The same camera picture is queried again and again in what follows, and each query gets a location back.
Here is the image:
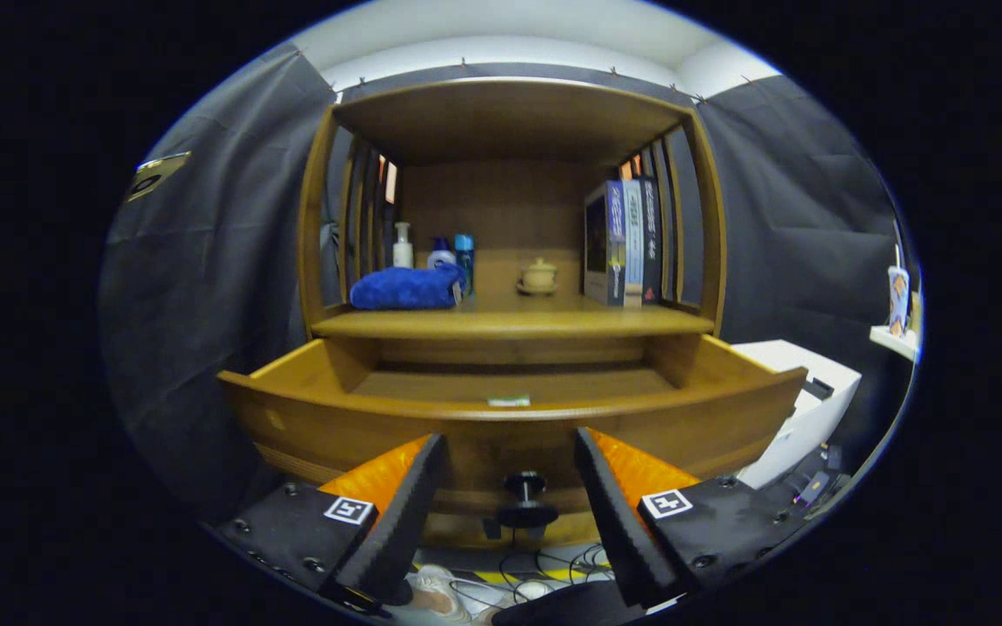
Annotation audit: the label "clear blue bottle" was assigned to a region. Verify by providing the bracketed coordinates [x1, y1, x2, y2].
[454, 233, 475, 296]

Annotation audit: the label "tan metal plate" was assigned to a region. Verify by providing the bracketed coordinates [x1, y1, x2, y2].
[125, 151, 191, 203]

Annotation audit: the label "wooden cabinet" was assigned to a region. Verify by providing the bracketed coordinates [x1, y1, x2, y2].
[297, 77, 726, 550]

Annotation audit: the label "wooden drawer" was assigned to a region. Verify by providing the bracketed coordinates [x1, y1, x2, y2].
[217, 335, 808, 531]

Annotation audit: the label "beige lidded teacup with saucer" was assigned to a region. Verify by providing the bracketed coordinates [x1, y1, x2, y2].
[517, 257, 560, 296]

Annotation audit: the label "white boxy appliance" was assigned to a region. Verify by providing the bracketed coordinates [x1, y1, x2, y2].
[731, 339, 863, 489]

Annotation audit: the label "book with blue spine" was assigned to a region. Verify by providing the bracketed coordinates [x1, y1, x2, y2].
[584, 180, 626, 307]

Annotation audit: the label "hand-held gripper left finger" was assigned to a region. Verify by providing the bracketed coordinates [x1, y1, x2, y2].
[218, 433, 447, 620]

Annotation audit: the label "white side table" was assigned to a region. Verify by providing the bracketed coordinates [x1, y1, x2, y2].
[869, 324, 918, 362]

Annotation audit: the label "black floor cables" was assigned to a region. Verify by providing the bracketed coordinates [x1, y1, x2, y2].
[449, 543, 615, 605]

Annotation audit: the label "person's white shoe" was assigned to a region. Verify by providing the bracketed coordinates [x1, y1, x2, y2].
[405, 563, 502, 625]

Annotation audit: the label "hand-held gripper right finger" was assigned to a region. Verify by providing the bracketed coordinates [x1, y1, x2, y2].
[574, 427, 802, 609]

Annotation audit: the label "wooden countertop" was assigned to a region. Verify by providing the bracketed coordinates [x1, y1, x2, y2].
[310, 291, 715, 340]

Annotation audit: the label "book with black spine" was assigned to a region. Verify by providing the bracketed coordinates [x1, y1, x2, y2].
[640, 177, 664, 303]

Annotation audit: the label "folded blue towel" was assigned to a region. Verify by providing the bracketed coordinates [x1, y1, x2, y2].
[349, 264, 467, 311]

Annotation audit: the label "book with pale spine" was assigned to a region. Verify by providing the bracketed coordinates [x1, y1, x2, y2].
[623, 179, 645, 307]

